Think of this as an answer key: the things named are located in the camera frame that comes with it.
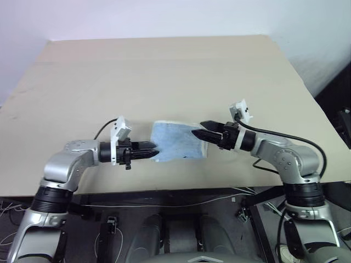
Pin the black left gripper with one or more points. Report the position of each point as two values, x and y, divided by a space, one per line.
126 153

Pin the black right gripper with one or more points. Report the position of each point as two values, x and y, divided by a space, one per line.
229 137

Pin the light blue fluffy towel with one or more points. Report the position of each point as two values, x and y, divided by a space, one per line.
175 142

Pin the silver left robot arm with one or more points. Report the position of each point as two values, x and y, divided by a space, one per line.
60 167

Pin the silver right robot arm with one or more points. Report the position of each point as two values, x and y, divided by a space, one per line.
285 156

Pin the black clamp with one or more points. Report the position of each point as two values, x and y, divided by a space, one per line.
111 223

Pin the dark grey rounded shape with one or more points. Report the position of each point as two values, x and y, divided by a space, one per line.
148 235

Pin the silver metal clamp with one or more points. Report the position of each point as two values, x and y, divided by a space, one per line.
242 216

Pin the black plastic case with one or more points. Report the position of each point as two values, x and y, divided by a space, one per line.
345 128

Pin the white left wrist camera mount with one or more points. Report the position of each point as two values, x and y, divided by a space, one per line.
116 131

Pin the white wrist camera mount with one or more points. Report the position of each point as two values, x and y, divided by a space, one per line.
116 131
242 108

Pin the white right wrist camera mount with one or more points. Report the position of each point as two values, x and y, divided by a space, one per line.
242 108

